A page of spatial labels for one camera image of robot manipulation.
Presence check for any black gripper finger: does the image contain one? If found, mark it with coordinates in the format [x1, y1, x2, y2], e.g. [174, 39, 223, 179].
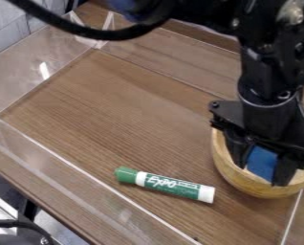
[271, 153, 304, 187]
[224, 129, 255, 169]

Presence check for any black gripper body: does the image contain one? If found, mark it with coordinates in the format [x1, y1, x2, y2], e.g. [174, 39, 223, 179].
[208, 94, 304, 168]

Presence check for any blue rectangular block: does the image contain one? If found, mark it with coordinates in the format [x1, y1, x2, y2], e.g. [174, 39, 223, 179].
[247, 145, 278, 182]

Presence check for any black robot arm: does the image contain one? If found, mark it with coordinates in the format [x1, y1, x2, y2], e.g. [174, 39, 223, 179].
[7, 0, 304, 187]

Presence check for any brown wooden bowl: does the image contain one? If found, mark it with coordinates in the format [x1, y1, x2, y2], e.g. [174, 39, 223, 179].
[211, 129, 304, 199]

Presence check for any green Expo marker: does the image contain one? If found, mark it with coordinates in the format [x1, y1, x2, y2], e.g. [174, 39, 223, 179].
[114, 167, 216, 204]

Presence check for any black table leg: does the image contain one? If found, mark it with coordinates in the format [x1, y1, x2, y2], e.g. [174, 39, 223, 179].
[23, 200, 39, 222]

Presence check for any clear acrylic tray wall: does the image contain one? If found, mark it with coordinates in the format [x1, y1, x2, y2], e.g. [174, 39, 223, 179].
[0, 22, 304, 245]

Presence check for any black cable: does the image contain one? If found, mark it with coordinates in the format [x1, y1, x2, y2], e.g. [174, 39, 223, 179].
[0, 219, 54, 245]

